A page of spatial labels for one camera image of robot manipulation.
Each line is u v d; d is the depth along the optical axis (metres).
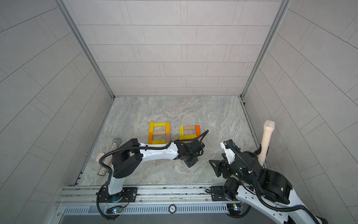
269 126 0.64
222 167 0.53
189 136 0.92
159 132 0.94
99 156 0.83
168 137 0.92
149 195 0.72
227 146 0.53
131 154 0.52
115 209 0.66
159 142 0.90
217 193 0.66
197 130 0.96
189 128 0.97
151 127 0.96
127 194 0.71
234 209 0.68
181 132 0.94
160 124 0.99
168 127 0.97
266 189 0.42
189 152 0.64
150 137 0.92
